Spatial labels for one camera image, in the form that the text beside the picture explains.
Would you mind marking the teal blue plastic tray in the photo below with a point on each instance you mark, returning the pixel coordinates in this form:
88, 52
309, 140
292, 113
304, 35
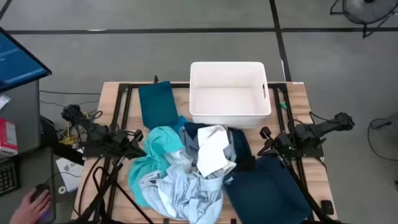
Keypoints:
157, 104

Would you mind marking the blue computer monitor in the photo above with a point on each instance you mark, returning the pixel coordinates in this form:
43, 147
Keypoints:
18, 62

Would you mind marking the dark blue fabric basket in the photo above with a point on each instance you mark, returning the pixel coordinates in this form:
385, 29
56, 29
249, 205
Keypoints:
267, 193

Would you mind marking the navy dotted cloth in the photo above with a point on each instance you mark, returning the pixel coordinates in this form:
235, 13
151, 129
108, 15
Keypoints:
241, 146

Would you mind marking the grey box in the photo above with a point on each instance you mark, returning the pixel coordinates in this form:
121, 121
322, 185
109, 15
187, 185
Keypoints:
384, 122

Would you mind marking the white paper slip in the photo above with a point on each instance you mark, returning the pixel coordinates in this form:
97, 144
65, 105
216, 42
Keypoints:
4, 102

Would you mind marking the small black block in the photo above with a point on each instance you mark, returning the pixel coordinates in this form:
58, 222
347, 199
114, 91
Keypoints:
327, 207

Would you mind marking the black floor fan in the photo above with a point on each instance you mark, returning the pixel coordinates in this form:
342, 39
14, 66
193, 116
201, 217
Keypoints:
367, 11

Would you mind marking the white tape roll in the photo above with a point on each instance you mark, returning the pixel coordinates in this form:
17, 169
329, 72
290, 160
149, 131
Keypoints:
59, 189

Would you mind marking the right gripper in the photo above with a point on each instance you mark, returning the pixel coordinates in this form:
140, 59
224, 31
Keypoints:
283, 144

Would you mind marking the green tag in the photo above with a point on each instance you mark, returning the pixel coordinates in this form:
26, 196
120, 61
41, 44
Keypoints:
283, 105

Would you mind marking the black keyboard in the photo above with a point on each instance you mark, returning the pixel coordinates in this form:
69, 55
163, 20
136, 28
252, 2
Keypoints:
7, 177

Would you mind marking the white cloth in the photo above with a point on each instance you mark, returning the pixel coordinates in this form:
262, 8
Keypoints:
213, 149

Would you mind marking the white plastic storage bin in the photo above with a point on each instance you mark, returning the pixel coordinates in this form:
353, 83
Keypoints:
230, 102

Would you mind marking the red and white box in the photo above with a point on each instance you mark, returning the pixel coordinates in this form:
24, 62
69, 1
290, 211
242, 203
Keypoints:
7, 137

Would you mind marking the person's hand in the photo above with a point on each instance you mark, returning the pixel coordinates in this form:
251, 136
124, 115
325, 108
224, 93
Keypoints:
29, 211

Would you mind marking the black computer mouse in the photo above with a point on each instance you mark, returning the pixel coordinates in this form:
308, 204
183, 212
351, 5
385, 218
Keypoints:
42, 188

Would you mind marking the turquoise cloth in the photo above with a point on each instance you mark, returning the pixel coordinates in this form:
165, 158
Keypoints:
160, 141

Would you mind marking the grey side desk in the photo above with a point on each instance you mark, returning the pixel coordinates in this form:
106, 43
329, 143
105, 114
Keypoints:
25, 109

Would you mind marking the black cloth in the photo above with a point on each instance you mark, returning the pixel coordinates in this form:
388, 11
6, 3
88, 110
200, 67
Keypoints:
247, 163

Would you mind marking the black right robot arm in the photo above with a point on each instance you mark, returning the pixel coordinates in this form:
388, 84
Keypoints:
323, 126

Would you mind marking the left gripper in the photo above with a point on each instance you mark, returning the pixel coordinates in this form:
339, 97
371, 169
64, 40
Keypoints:
122, 144

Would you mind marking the white printed paper sheet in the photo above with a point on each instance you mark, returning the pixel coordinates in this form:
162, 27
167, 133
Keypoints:
70, 174

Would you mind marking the light blue shirt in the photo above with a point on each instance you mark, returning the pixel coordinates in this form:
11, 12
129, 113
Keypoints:
186, 193

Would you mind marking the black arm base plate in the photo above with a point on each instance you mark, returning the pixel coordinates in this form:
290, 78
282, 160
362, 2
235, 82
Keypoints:
314, 151
93, 152

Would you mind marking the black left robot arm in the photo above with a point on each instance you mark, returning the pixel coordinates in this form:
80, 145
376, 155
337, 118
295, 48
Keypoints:
93, 130

